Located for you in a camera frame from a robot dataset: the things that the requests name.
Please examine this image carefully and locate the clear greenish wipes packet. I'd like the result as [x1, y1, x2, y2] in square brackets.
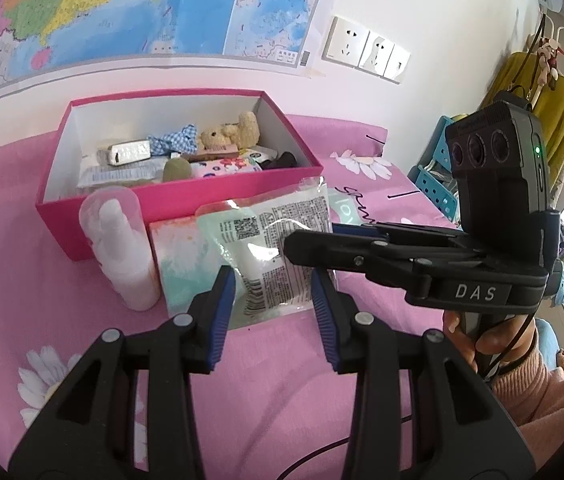
[196, 176, 338, 332]

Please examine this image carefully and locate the blue gingham scrunchie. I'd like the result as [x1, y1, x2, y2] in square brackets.
[148, 124, 200, 157]

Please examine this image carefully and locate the blue plastic rack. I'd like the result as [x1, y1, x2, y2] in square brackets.
[407, 115, 463, 223]

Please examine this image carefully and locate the black cloth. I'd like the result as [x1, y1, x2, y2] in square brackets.
[257, 151, 299, 172]

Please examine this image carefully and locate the clear white-blue wipes packet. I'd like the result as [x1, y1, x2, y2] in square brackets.
[77, 157, 168, 190]

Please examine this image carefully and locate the yellow and white packet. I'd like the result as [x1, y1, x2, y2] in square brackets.
[96, 140, 153, 167]

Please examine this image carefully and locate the white pump bottle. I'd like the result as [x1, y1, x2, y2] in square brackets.
[78, 185, 162, 312]

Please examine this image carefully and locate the person's right hand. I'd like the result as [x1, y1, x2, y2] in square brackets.
[443, 307, 538, 386]

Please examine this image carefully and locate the green plush toy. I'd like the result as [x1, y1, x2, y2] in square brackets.
[162, 156, 194, 182]

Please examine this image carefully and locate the small hanging doll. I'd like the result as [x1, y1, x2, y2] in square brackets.
[536, 37, 564, 92]

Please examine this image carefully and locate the beige teddy bear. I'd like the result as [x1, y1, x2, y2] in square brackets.
[197, 111, 262, 152]

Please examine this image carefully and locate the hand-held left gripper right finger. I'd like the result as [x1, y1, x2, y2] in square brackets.
[311, 270, 535, 480]

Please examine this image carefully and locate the pink printed packet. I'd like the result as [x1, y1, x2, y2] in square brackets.
[189, 155, 263, 180]

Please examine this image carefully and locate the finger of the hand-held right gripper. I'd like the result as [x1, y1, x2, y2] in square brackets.
[331, 221, 469, 248]
[283, 230, 483, 292]

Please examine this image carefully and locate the pastel tissue pack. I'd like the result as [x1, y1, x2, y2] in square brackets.
[148, 212, 243, 333]

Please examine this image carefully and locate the black cable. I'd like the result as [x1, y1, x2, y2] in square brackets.
[277, 312, 538, 480]

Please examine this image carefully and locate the white wall socket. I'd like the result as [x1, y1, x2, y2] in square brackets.
[324, 16, 370, 67]
[384, 45, 411, 84]
[359, 30, 395, 75]

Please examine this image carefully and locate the person's right forearm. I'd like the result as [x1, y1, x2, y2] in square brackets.
[487, 317, 564, 480]

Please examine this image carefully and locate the yellow hanging garment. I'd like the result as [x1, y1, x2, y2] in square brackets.
[484, 50, 564, 196]

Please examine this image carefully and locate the colourful wall map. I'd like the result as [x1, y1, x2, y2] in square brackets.
[0, 0, 333, 111]

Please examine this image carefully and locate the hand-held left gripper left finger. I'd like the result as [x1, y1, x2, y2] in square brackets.
[8, 265, 237, 480]

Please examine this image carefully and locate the pink cardboard box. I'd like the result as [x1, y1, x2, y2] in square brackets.
[35, 88, 324, 262]

